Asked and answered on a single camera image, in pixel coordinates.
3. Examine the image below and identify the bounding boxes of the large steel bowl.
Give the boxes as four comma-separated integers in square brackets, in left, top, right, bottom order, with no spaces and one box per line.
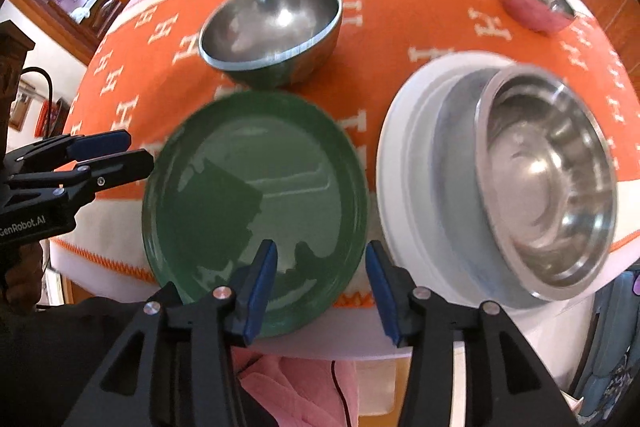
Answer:
[474,65,617,301]

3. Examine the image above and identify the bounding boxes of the framed wall picture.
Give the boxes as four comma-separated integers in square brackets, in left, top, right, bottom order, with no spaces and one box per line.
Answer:
[9,81,37,131]

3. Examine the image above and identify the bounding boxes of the blue patterned porcelain plate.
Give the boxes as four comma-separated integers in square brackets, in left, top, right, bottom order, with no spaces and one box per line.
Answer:
[405,67,544,310]

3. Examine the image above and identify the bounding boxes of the green plate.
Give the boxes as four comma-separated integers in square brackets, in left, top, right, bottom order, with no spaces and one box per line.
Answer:
[142,91,369,338]

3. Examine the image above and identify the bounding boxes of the small steel bowl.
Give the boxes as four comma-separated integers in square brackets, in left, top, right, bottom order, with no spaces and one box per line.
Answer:
[198,0,343,91]

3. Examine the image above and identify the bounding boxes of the person left hand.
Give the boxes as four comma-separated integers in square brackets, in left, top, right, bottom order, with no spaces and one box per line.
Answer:
[1,243,43,314]

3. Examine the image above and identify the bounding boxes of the black cable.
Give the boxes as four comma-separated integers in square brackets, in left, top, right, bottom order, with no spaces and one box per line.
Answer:
[328,357,354,427]

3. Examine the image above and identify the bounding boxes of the white large plate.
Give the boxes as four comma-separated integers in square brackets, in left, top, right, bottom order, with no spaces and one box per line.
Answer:
[376,51,617,330]

